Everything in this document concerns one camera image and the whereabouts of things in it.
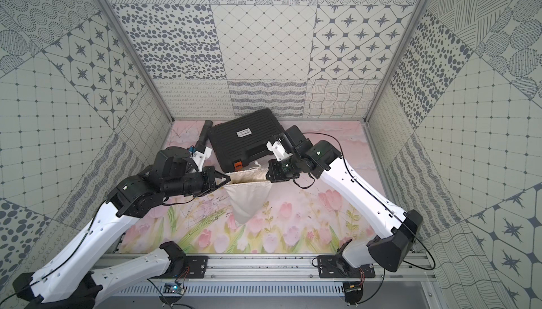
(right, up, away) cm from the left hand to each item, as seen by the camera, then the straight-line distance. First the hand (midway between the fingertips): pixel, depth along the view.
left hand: (228, 172), depth 63 cm
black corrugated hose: (-25, +7, +44) cm, 51 cm away
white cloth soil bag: (+6, -6, +3) cm, 9 cm away
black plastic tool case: (-6, +9, +38) cm, 40 cm away
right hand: (+13, -3, +6) cm, 14 cm away
